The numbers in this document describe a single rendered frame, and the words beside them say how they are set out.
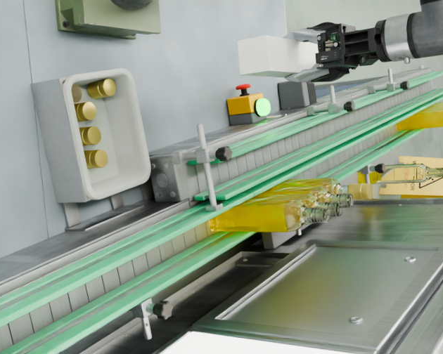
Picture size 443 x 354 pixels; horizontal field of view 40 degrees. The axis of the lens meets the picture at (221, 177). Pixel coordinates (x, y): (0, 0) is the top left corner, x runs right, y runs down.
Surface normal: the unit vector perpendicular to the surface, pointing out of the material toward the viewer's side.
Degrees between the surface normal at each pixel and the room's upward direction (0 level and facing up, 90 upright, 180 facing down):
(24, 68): 0
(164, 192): 90
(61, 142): 90
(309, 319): 90
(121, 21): 2
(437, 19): 101
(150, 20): 2
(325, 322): 90
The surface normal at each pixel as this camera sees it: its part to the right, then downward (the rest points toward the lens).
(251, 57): -0.58, 0.10
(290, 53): 0.81, -0.04
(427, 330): -0.17, -0.97
